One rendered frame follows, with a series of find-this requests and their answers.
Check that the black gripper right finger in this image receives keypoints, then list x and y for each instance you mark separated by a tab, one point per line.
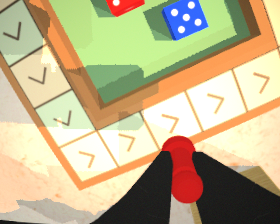
230	198

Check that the blue die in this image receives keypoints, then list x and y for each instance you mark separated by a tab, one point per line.
184	18

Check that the red die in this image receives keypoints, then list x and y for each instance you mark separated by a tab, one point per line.
121	7

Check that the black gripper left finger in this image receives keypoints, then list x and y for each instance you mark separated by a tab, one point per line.
149	199

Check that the red pawn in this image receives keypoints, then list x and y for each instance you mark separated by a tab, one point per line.
187	187

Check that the white board game track with orange border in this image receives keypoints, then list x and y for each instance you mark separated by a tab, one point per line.
136	107

